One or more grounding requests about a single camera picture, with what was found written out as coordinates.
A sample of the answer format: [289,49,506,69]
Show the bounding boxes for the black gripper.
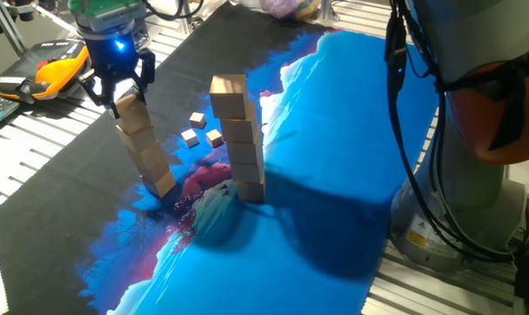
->
[76,30,157,119]

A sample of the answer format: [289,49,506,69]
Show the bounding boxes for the orange black teach pendant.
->
[0,38,90,105]

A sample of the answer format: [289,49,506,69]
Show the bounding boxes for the small wooden cube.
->
[205,129,224,149]
[188,111,208,130]
[180,128,201,149]

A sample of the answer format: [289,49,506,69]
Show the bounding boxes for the purple plastic bag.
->
[259,0,321,21]

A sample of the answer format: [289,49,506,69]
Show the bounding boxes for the blue landscape print mat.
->
[0,2,441,315]

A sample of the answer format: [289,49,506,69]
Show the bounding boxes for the silver aluminium frame post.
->
[316,0,341,28]
[176,0,194,35]

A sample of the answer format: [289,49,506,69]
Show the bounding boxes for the grey metal frame bar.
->
[0,0,28,57]

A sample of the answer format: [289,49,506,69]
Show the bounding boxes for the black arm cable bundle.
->
[144,0,529,263]

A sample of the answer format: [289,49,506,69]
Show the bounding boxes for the black strap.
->
[443,45,529,152]

